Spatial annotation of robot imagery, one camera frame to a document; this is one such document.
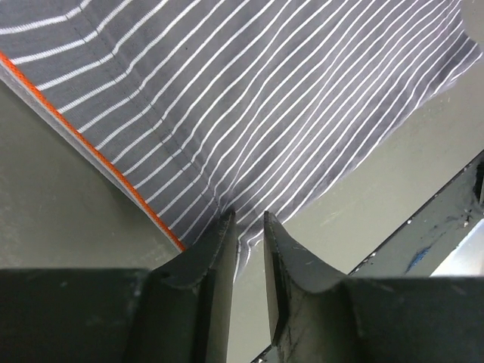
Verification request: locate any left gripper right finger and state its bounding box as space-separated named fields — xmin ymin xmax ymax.
xmin=264 ymin=212 xmax=483 ymax=362

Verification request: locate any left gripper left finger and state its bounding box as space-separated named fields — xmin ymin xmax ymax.
xmin=1 ymin=212 xmax=237 ymax=362

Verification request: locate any grey striped underwear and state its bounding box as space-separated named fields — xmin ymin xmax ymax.
xmin=1 ymin=0 xmax=482 ymax=271

